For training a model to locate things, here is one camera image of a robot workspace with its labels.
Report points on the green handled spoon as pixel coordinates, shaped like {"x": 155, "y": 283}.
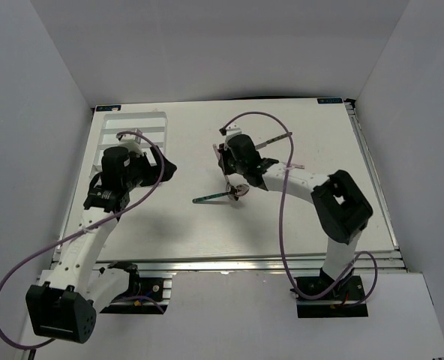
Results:
{"x": 242, "y": 190}

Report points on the pink handled knife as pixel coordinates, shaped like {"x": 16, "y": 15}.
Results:
{"x": 297, "y": 165}

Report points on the pink handled spoon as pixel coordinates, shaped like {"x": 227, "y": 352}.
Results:
{"x": 229, "y": 187}

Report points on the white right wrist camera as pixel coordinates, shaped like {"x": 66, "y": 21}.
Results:
{"x": 229, "y": 132}

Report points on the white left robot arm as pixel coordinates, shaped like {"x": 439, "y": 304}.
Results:
{"x": 65, "y": 306}

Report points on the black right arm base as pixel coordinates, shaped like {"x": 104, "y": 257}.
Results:
{"x": 345, "y": 302}

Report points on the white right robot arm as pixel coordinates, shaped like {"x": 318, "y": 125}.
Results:
{"x": 342, "y": 209}

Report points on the aluminium table frame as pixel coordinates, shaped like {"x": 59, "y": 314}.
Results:
{"x": 163, "y": 237}

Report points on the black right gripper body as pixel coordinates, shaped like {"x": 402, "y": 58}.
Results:
{"x": 231, "y": 166}

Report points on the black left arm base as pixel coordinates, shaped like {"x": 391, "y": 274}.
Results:
{"x": 149, "y": 295}

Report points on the white cutlery tray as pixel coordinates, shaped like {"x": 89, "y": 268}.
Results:
{"x": 152, "y": 125}

